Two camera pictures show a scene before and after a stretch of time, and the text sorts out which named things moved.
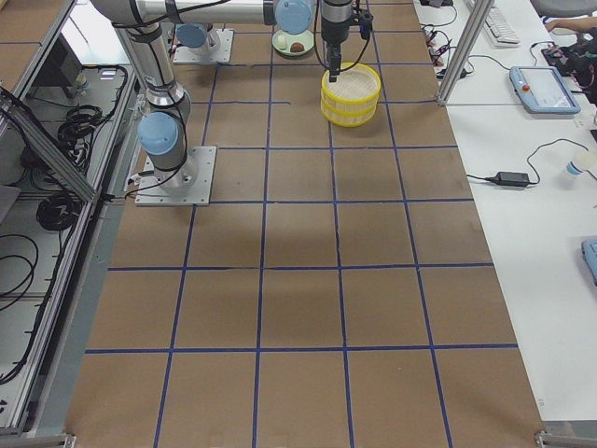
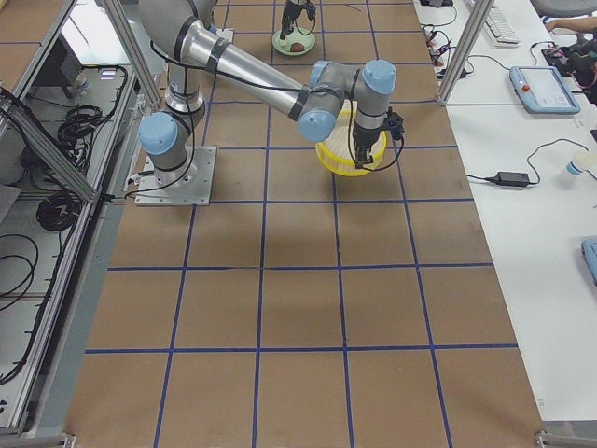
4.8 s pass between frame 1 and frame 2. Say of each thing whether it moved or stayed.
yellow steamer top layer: moved
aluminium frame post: stayed
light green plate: stayed
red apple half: stayed
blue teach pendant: stayed
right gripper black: moved
